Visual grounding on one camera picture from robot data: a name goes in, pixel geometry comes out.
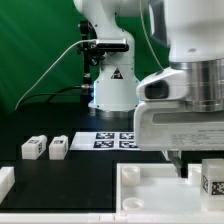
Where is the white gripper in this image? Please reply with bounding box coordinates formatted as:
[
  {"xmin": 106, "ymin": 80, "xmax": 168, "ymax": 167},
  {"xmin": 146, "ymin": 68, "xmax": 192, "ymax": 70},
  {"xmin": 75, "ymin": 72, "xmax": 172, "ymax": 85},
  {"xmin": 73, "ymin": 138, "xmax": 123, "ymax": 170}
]
[{"xmin": 134, "ymin": 101, "xmax": 224, "ymax": 177}]

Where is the white square tabletop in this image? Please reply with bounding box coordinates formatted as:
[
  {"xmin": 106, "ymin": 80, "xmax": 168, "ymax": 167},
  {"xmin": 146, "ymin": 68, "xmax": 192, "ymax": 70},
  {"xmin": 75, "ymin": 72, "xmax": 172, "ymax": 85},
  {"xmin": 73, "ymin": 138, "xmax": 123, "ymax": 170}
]
[{"xmin": 114, "ymin": 161, "xmax": 224, "ymax": 215}]

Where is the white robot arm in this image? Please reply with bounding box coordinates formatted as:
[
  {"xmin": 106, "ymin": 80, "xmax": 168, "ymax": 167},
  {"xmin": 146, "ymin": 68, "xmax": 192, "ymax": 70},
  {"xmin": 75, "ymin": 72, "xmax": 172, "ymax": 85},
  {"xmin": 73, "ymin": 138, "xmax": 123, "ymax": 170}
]
[{"xmin": 73, "ymin": 0, "xmax": 224, "ymax": 170}]

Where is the white marker sheet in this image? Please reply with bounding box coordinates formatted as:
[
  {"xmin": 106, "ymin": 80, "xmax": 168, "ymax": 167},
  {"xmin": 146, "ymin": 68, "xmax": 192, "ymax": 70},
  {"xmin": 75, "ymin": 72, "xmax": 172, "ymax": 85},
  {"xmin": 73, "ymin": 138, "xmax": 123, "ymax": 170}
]
[{"xmin": 70, "ymin": 132, "xmax": 138, "ymax": 151}]

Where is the white obstacle piece left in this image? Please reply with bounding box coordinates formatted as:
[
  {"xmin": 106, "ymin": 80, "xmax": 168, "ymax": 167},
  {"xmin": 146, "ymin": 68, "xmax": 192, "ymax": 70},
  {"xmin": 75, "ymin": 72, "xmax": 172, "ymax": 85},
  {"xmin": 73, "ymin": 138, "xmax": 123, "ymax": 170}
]
[{"xmin": 0, "ymin": 167, "xmax": 15, "ymax": 204}]

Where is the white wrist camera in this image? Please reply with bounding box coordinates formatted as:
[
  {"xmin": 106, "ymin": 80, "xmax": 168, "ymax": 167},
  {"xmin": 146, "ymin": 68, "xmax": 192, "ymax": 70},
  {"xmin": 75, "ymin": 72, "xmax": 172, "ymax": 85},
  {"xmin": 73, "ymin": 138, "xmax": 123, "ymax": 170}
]
[{"xmin": 136, "ymin": 67, "xmax": 189, "ymax": 102}]

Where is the black camera stand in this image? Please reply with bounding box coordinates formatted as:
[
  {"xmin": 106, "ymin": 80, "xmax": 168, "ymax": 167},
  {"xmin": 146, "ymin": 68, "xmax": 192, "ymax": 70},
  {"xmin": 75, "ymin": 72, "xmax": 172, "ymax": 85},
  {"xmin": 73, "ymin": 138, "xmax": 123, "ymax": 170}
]
[{"xmin": 77, "ymin": 20, "xmax": 104, "ymax": 105}]

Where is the black cable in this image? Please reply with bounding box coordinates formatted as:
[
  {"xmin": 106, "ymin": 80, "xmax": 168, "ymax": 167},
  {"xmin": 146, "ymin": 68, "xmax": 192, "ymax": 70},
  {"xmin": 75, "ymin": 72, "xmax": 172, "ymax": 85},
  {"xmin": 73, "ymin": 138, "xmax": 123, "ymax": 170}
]
[{"xmin": 19, "ymin": 84, "xmax": 95, "ymax": 107}]

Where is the silver mounted camera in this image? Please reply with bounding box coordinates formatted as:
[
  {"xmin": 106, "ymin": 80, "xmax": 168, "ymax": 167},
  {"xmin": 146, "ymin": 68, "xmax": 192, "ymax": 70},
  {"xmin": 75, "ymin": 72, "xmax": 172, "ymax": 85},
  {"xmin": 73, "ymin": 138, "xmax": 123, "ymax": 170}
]
[{"xmin": 96, "ymin": 38, "xmax": 129, "ymax": 52}]

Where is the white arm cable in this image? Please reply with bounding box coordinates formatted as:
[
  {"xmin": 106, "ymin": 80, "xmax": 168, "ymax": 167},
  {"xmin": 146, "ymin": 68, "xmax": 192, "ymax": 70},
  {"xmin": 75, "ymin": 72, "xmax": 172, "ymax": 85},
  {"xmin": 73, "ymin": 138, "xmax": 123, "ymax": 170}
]
[{"xmin": 138, "ymin": 0, "xmax": 166, "ymax": 71}]

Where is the white front rail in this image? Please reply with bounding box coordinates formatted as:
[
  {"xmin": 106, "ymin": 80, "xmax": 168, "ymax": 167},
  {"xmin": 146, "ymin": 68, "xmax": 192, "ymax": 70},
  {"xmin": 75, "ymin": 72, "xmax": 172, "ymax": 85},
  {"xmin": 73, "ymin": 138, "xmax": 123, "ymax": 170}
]
[{"xmin": 0, "ymin": 213, "xmax": 224, "ymax": 224}]

